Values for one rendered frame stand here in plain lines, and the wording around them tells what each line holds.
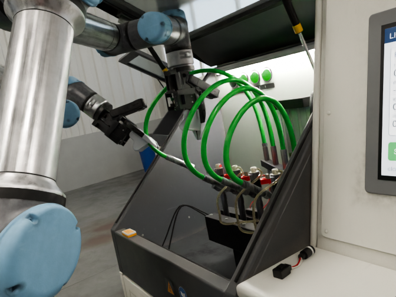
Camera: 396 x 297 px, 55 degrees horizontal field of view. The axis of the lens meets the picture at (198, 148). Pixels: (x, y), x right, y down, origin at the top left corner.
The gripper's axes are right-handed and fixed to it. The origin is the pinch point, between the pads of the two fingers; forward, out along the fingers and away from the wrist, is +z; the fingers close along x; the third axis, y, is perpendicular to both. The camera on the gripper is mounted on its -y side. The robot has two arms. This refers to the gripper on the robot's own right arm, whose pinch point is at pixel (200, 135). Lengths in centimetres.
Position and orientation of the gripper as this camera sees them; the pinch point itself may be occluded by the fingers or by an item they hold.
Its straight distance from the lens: 110.9
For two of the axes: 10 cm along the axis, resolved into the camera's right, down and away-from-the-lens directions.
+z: 1.8, 9.7, 1.4
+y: -8.2, 2.2, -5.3
